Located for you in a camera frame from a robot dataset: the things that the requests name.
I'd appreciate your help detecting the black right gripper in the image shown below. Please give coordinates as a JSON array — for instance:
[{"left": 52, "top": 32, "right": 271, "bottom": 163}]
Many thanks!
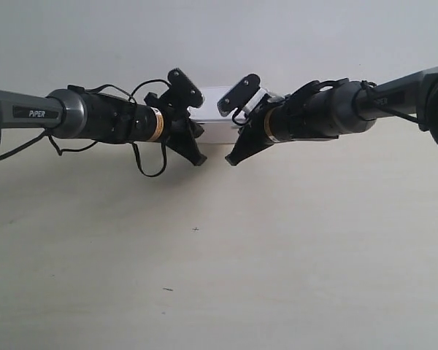
[{"left": 225, "top": 95, "right": 277, "bottom": 166}]

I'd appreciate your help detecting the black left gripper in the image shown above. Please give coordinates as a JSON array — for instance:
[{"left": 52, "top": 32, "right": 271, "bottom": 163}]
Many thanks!
[{"left": 142, "top": 93, "right": 207, "bottom": 166}]

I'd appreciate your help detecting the white lidded plastic container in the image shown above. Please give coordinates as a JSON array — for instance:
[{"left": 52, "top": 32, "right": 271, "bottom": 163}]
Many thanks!
[{"left": 189, "top": 85, "right": 284, "bottom": 144}]

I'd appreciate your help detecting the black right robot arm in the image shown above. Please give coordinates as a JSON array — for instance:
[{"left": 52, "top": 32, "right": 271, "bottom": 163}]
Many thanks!
[{"left": 216, "top": 66, "right": 438, "bottom": 166}]

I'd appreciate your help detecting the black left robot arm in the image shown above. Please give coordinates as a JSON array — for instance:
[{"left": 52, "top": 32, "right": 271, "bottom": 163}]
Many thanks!
[{"left": 0, "top": 84, "right": 207, "bottom": 166}]

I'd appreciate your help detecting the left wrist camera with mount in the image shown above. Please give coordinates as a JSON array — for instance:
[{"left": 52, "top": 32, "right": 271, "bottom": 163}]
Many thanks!
[{"left": 158, "top": 68, "right": 204, "bottom": 119}]

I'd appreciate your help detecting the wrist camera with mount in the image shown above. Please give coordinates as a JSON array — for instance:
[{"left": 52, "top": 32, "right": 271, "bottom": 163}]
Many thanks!
[
  {"left": 158, "top": 68, "right": 204, "bottom": 119},
  {"left": 216, "top": 73, "right": 270, "bottom": 117}
]

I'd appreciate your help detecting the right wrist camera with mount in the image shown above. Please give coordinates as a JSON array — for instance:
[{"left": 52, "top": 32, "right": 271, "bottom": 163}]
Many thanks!
[{"left": 216, "top": 73, "right": 270, "bottom": 117}]

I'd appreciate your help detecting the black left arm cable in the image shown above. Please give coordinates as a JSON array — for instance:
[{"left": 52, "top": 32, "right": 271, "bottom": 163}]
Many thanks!
[{"left": 0, "top": 80, "right": 176, "bottom": 179}]

